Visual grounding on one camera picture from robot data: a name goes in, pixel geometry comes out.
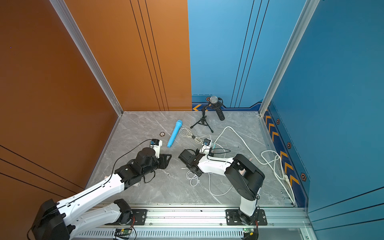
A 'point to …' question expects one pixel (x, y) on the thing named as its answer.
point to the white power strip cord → (275, 160)
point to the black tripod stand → (203, 120)
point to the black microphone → (216, 102)
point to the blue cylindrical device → (178, 125)
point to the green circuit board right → (249, 233)
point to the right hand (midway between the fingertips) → (208, 150)
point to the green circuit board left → (120, 231)
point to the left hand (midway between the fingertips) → (170, 154)
